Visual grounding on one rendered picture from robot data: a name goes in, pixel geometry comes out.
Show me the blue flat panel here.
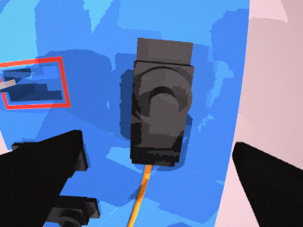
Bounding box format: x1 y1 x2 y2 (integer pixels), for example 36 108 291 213
0 0 250 227

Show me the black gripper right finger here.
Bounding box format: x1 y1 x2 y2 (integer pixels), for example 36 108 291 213
232 141 303 227

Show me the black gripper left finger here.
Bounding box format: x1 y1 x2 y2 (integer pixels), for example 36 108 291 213
0 130 83 227

